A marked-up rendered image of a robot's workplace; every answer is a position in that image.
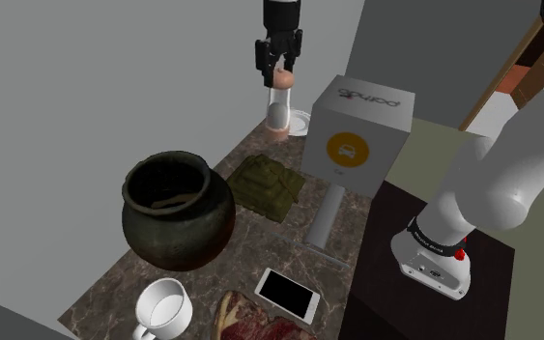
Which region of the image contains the grey pole stand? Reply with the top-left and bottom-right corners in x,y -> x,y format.
271,183 -> 351,270

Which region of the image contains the dark robot stand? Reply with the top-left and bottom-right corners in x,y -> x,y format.
337,181 -> 517,340

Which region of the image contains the olive green folded cloth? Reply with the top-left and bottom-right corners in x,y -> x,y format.
225,154 -> 307,224

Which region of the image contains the white box with yellow circle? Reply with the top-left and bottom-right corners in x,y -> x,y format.
301,73 -> 416,199

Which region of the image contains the raw red steak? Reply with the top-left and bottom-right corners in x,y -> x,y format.
210,290 -> 318,340

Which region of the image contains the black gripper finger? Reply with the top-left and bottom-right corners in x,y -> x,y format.
282,29 -> 304,72
254,30 -> 279,89

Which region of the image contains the brown wooden door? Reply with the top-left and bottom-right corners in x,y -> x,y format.
458,15 -> 544,133

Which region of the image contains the dark round clay pot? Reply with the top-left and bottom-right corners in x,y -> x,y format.
121,150 -> 237,272

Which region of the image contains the white smartphone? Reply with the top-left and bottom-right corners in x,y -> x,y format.
253,267 -> 322,326

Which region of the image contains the white mug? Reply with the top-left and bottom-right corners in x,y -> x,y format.
131,277 -> 194,340

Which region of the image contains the white plate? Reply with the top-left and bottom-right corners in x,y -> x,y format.
288,108 -> 312,138

